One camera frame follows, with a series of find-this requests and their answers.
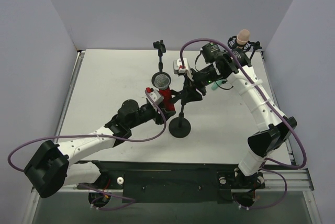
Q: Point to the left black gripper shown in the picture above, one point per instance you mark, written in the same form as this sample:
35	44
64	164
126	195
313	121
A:
160	115

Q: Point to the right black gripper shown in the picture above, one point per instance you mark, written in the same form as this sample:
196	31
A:
192	88

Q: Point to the black round-base clip stand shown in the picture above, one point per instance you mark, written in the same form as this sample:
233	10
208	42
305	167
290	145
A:
179	127

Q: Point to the mint green microphone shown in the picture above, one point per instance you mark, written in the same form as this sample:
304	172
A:
217	84

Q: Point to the red glitter microphone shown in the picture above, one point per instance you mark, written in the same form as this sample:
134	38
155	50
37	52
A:
163	90

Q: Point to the black tripod shock-mount stand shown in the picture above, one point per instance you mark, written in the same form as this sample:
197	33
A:
254	45

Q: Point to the pink microphone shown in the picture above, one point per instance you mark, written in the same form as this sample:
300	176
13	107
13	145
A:
242	39

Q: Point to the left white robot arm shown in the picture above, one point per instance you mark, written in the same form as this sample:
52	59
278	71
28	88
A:
55	165

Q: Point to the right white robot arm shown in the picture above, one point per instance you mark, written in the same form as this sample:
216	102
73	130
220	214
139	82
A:
234	66

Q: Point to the black round-base rear stand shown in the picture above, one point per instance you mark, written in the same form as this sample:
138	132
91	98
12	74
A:
160	46

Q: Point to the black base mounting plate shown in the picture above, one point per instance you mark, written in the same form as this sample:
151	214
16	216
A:
146	182

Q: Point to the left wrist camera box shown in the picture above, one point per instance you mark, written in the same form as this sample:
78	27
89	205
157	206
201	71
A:
154	96

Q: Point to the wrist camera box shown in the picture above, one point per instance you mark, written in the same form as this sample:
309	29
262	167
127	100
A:
182	69
154	96

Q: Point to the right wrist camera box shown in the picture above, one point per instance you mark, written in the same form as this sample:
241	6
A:
182	69

